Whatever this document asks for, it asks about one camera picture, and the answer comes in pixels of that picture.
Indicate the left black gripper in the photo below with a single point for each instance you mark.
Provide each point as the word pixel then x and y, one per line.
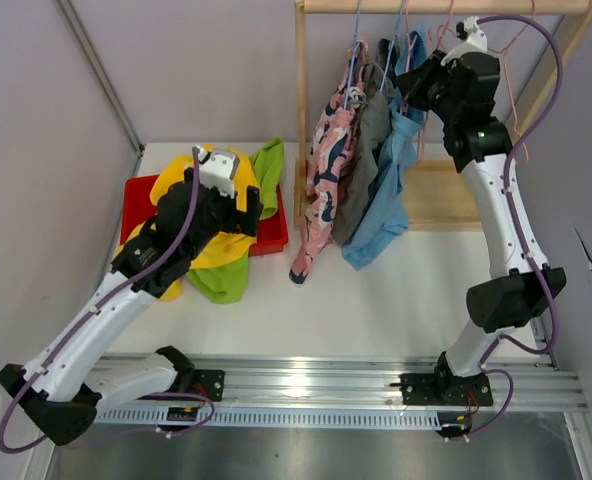
pixel 244 222

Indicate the wooden clothes rack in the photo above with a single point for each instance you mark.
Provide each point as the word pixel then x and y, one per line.
pixel 434 196

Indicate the light blue shorts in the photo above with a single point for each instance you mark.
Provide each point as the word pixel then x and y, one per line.
pixel 385 217

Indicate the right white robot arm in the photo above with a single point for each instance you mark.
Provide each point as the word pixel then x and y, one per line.
pixel 522 283

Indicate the white slotted cable duct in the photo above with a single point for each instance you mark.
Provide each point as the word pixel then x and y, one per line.
pixel 389 418

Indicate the grey shorts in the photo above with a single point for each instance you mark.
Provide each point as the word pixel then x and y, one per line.
pixel 374 126

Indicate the aluminium mounting rail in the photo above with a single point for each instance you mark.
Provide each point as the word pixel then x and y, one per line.
pixel 333 383

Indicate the pink wire hanger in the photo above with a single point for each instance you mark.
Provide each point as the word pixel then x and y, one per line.
pixel 416 55
pixel 504 53
pixel 436 35

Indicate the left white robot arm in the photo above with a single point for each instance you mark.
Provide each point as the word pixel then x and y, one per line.
pixel 57 390

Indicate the pink shark-print shorts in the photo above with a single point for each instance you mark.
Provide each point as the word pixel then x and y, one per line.
pixel 330 152

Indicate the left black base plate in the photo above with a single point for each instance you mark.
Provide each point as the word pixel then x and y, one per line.
pixel 206 382

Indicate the blue wire hanger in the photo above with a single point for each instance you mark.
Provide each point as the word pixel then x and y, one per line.
pixel 353 65
pixel 393 50

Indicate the lime green shorts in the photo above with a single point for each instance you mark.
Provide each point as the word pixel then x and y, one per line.
pixel 221 272

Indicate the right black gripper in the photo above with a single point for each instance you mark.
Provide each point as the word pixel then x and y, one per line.
pixel 413 84

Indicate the yellow shorts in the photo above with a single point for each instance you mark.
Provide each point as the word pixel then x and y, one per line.
pixel 173 173

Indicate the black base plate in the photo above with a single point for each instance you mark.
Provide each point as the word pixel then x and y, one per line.
pixel 432 390
pixel 206 382

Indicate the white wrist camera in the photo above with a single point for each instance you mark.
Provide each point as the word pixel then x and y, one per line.
pixel 473 40
pixel 217 169

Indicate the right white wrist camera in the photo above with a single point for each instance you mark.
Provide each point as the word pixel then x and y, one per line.
pixel 473 40

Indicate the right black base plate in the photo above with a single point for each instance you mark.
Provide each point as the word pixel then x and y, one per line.
pixel 432 390

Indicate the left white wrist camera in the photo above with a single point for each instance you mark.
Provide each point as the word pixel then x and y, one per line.
pixel 217 169

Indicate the red plastic tray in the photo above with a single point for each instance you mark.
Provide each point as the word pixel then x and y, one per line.
pixel 272 236

